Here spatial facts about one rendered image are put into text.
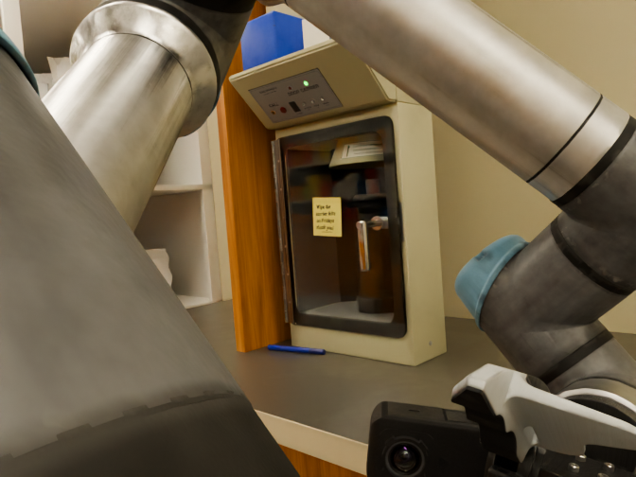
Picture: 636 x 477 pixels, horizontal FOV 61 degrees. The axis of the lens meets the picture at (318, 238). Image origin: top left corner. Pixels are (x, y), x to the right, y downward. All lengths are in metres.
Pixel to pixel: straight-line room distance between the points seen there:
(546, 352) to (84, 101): 0.36
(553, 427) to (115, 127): 0.27
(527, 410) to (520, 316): 0.22
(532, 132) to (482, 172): 1.00
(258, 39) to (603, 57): 0.70
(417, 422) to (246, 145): 0.95
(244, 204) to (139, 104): 0.83
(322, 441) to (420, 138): 0.56
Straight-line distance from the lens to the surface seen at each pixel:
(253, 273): 1.20
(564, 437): 0.25
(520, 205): 1.34
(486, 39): 0.39
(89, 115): 0.34
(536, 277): 0.43
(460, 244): 1.42
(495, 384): 0.20
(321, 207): 1.08
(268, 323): 1.23
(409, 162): 0.99
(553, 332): 0.45
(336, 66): 0.97
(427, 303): 1.03
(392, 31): 0.39
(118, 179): 0.32
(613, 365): 0.45
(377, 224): 0.98
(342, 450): 0.75
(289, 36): 1.08
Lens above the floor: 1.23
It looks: 3 degrees down
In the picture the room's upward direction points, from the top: 4 degrees counter-clockwise
